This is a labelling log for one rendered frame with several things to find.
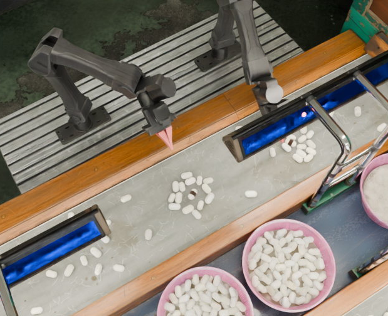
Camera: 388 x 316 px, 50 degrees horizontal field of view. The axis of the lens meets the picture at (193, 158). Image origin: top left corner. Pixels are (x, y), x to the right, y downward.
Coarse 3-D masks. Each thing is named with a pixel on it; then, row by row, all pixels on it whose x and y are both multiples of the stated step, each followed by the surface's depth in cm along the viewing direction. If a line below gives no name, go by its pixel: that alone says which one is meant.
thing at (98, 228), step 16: (96, 208) 94; (64, 224) 92; (80, 224) 93; (96, 224) 94; (32, 240) 92; (48, 240) 91; (64, 240) 93; (80, 240) 94; (96, 240) 96; (16, 256) 89; (32, 256) 91; (48, 256) 93; (64, 256) 94; (16, 272) 91; (32, 272) 92
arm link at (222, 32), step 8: (240, 0) 132; (224, 8) 133; (224, 16) 139; (232, 16) 140; (216, 24) 149; (224, 24) 143; (232, 24) 145; (216, 32) 151; (224, 32) 148; (232, 32) 150; (216, 40) 153; (224, 40) 153; (232, 40) 154; (216, 48) 157
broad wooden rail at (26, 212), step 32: (352, 32) 160; (288, 64) 154; (320, 64) 153; (224, 96) 148; (192, 128) 142; (224, 128) 145; (96, 160) 138; (128, 160) 138; (160, 160) 140; (32, 192) 133; (64, 192) 133; (96, 192) 135; (0, 224) 129; (32, 224) 130
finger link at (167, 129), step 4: (152, 128) 123; (156, 128) 123; (160, 128) 123; (164, 128) 124; (168, 128) 124; (152, 132) 123; (156, 132) 123; (168, 132) 125; (168, 136) 125; (172, 148) 128
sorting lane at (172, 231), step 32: (352, 64) 156; (288, 96) 150; (384, 96) 150; (320, 128) 144; (352, 128) 144; (192, 160) 140; (224, 160) 140; (256, 160) 139; (288, 160) 139; (320, 160) 139; (128, 192) 135; (160, 192) 135; (224, 192) 134; (128, 224) 130; (160, 224) 130; (192, 224) 130; (224, 224) 130; (128, 256) 126; (160, 256) 126; (32, 288) 122; (64, 288) 122; (96, 288) 122
